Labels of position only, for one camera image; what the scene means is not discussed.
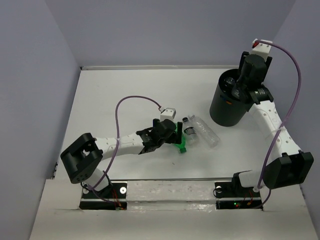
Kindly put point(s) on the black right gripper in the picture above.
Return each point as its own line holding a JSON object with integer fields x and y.
{"x": 268, "y": 62}

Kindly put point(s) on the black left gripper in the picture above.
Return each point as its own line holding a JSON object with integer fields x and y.
{"x": 174, "y": 138}

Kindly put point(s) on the black cap clear bottle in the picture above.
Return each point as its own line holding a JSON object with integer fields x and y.
{"x": 190, "y": 134}

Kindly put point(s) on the green plastic bottle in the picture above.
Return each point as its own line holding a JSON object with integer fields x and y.
{"x": 182, "y": 143}

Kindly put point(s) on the large clear plastic bottle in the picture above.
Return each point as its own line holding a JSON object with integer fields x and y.
{"x": 207, "y": 134}

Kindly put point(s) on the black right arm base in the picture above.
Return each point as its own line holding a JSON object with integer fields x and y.
{"x": 229, "y": 197}

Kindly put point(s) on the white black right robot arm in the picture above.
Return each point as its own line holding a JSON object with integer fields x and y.
{"x": 285, "y": 163}

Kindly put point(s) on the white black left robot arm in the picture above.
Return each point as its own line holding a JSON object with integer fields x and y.
{"x": 82, "y": 157}

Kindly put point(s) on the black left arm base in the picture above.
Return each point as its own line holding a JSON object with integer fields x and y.
{"x": 113, "y": 198}

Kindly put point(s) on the black plastic bin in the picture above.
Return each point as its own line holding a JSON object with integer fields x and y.
{"x": 226, "y": 110}

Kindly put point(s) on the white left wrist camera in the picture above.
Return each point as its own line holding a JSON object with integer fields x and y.
{"x": 167, "y": 114}

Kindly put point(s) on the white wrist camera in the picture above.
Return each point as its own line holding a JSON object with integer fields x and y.
{"x": 261, "y": 49}
{"x": 167, "y": 114}

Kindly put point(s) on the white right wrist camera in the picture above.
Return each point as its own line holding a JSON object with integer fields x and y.
{"x": 261, "y": 49}

